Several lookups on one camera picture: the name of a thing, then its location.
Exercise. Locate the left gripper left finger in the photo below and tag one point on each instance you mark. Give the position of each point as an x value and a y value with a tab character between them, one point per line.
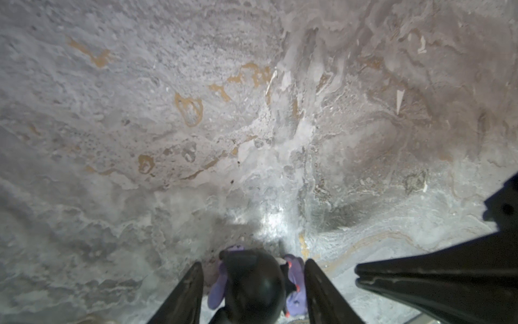
183	305

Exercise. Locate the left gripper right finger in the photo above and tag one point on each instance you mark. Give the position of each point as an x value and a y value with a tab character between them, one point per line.
325	303

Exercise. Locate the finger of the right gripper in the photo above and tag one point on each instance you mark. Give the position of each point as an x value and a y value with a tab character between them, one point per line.
471	282

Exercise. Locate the black purple figure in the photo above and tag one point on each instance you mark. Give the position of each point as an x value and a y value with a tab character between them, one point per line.
254	286

